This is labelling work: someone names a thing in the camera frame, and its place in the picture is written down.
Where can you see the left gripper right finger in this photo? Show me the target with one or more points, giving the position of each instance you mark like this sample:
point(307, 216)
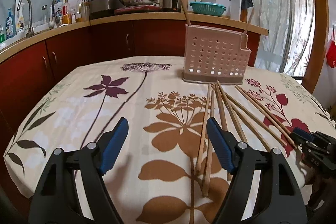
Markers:
point(278, 199)

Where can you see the beige perforated utensil holder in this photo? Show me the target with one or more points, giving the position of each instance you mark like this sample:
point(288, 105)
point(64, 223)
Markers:
point(215, 55)

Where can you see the wooden door frame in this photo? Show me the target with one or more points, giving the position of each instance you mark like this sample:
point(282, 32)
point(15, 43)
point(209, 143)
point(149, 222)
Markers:
point(318, 50)

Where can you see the white plastic container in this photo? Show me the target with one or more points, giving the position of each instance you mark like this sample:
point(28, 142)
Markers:
point(235, 9)

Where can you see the floral tablecloth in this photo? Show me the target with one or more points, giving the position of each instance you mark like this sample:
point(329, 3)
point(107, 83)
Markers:
point(153, 179)

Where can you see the knife block with scissors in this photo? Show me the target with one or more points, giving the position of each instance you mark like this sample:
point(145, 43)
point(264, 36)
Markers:
point(85, 10)

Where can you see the wooden countertop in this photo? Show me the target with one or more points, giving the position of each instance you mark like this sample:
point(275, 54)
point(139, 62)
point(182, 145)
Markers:
point(9, 49)

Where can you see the white spray bottle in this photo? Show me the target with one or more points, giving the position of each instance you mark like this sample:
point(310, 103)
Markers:
point(20, 21)

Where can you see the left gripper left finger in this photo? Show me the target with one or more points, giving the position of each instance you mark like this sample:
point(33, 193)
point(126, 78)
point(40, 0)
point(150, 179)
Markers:
point(56, 199)

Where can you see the sheer patterned curtain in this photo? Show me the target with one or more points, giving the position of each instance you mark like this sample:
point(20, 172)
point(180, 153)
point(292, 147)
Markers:
point(290, 24)

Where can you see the stainless electric kettle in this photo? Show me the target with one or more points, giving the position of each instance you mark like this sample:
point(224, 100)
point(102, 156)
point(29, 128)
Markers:
point(171, 6)

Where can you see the teal plastic colander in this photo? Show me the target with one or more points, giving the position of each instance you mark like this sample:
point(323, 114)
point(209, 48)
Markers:
point(208, 8)

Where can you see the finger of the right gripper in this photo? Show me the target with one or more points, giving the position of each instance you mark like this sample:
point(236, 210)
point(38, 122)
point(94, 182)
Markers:
point(303, 139)
point(323, 141)

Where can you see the red hanging bag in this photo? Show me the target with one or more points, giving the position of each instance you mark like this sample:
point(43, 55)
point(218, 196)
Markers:
point(331, 52)

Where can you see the red induction cooker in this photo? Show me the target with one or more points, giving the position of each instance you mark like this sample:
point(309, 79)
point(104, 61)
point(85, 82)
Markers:
point(137, 9)

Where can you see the oil bottle red label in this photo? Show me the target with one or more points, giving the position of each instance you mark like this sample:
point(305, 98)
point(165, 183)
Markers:
point(66, 13)

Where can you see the steel rice cooker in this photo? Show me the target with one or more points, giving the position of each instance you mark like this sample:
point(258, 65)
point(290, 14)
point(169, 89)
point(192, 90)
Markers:
point(103, 8)

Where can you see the red kitchen cabinets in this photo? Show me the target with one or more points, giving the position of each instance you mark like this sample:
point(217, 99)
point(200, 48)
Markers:
point(28, 75)

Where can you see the blue cleaner bottle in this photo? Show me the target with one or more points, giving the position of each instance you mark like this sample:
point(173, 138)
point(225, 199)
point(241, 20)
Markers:
point(10, 24)

